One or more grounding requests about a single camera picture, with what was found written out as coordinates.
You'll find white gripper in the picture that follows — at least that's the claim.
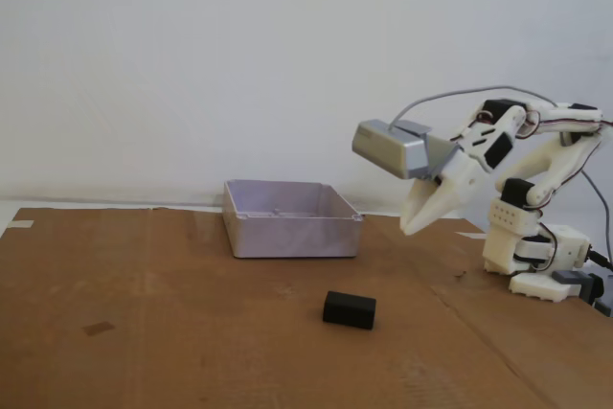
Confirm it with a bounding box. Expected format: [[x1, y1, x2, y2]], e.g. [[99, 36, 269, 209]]
[[400, 105, 524, 238]]

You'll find black rectangular block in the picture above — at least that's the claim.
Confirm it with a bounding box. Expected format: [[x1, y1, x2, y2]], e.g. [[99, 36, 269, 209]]
[[321, 290, 377, 331]]

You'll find white plastic junction box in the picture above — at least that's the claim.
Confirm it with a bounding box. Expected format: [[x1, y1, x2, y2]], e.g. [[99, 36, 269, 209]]
[[222, 179, 364, 261]]

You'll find silver webcam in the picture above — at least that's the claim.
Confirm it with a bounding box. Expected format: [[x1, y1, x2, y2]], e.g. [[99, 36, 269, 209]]
[[352, 119, 430, 181]]

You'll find grey table clamp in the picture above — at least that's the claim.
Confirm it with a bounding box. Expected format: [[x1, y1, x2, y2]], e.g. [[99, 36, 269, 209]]
[[552, 269, 613, 319]]

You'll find brown cardboard sheet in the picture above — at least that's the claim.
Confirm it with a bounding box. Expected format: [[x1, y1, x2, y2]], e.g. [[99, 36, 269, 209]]
[[0, 206, 613, 409]]

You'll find black power cable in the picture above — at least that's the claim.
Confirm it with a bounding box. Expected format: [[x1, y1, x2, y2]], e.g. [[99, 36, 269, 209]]
[[587, 248, 613, 272]]

